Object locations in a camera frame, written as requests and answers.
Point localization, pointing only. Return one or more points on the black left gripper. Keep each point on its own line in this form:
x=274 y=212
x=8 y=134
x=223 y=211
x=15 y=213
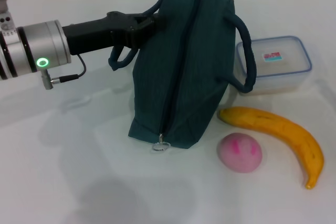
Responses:
x=92 y=35

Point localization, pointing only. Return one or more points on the dark teal fabric lunch bag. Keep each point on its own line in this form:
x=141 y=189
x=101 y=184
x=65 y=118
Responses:
x=189 y=64

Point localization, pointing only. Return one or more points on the clear plastic box blue rim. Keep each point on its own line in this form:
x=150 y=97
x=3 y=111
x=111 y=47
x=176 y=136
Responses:
x=288 y=48

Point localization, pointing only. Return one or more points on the pink peach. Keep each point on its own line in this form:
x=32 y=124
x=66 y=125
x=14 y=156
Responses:
x=240 y=153

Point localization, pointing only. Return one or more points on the yellow banana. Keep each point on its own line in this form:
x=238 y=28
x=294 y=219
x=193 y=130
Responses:
x=288 y=134

